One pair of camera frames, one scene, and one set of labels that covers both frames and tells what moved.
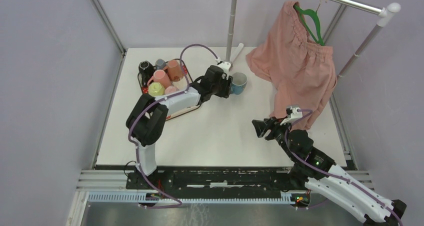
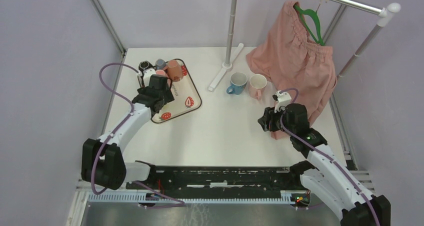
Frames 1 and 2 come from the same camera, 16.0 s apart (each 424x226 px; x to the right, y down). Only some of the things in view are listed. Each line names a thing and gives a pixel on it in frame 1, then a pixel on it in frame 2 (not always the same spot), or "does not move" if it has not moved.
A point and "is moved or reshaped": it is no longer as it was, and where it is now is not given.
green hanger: [315, 15] does not move
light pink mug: [170, 89] is moved or reshaped
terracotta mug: [174, 70] does not move
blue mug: [239, 82] does not move
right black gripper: [272, 123] → [270, 115]
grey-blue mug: [160, 63] does not move
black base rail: [268, 181] does not move
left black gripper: [227, 90] → [168, 96]
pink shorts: [291, 57] does not move
